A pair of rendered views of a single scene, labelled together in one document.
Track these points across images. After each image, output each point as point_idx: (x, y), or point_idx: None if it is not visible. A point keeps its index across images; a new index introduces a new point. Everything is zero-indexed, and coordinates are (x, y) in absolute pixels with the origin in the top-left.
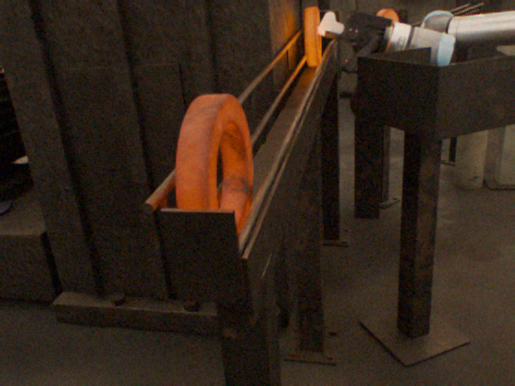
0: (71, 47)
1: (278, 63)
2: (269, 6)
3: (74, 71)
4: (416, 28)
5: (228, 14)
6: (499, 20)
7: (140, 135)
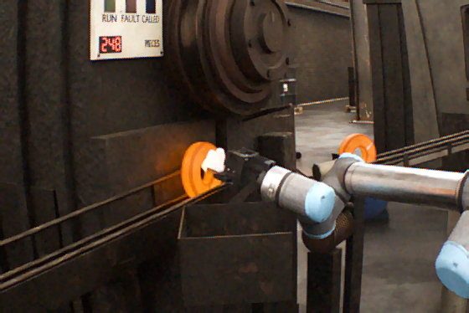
0: (2, 165)
1: (128, 200)
2: (108, 152)
3: (2, 183)
4: (290, 176)
5: (82, 155)
6: (378, 175)
7: (32, 243)
